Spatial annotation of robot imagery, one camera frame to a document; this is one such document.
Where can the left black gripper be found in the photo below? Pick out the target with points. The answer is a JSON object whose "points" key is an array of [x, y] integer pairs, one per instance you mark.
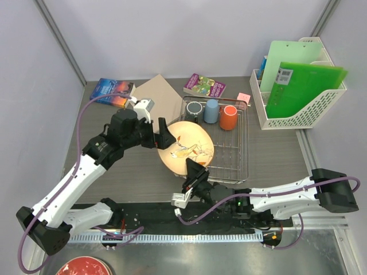
{"points": [[161, 140]]}

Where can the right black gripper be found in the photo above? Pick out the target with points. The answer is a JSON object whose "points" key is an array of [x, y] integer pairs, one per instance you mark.
{"points": [[195, 183]]}

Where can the beige bird plate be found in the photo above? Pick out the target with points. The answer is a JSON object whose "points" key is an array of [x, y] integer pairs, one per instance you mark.
{"points": [[192, 142]]}

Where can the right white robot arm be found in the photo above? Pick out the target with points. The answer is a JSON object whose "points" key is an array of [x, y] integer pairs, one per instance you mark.
{"points": [[324, 189]]}

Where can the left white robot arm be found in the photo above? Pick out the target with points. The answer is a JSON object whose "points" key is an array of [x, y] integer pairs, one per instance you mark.
{"points": [[47, 223]]}

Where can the grey mug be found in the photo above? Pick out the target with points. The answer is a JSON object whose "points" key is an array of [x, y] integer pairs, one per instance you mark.
{"points": [[194, 112]]}

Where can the beige cardboard notebook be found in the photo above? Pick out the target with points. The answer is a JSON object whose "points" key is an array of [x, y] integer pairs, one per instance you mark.
{"points": [[167, 102]]}

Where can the blue cup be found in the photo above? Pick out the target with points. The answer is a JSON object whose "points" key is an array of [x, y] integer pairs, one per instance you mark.
{"points": [[211, 111]]}

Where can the orange cup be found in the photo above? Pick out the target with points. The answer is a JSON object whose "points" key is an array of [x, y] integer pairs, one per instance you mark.
{"points": [[228, 117]]}

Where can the purple treehouse book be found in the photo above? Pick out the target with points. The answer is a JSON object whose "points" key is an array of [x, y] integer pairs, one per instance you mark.
{"points": [[199, 85]]}

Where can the blue Jane Eyre book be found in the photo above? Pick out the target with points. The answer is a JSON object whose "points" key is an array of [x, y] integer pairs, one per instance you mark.
{"points": [[107, 86]]}

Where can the blue book in organizer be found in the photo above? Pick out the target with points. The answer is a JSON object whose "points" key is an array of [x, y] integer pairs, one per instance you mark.
{"points": [[261, 69]]}

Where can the white file organizer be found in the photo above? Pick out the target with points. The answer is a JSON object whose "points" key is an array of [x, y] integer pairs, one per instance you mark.
{"points": [[308, 50]]}

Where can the bright green folder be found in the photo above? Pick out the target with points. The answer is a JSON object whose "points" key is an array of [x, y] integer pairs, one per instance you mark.
{"points": [[298, 84]]}

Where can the red round plate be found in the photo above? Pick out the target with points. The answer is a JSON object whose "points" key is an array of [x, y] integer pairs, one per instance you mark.
{"points": [[85, 265]]}

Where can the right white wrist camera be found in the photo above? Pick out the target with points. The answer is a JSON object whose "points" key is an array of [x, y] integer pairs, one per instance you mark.
{"points": [[181, 200]]}

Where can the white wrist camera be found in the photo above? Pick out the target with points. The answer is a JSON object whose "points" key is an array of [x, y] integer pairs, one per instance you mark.
{"points": [[142, 108], [181, 200]]}

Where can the metal wire dish rack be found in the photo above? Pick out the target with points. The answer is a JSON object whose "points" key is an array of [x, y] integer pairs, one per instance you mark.
{"points": [[230, 160]]}

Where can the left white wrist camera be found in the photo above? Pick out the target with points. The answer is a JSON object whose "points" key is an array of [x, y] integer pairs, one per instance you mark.
{"points": [[142, 108]]}

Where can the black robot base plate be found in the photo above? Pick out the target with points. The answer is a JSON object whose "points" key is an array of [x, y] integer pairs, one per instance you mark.
{"points": [[159, 218]]}

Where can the slotted cable duct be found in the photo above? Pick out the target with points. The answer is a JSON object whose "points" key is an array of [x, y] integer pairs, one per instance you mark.
{"points": [[99, 237]]}

